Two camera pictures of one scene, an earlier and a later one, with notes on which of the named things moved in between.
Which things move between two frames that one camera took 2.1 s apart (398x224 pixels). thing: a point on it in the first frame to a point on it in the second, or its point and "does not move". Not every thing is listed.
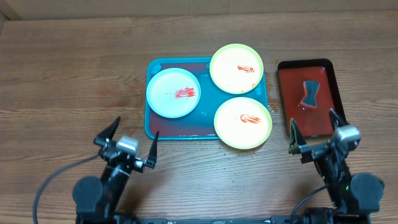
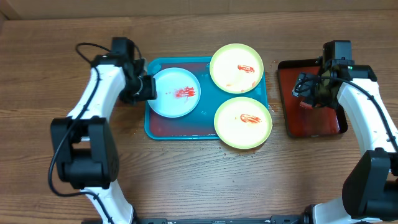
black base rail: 223,219 does not move
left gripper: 102,140 to 150,92
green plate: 236,68 does not move
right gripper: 296,143 to 305,91
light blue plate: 173,93 does not move
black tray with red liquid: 309,90 does not move
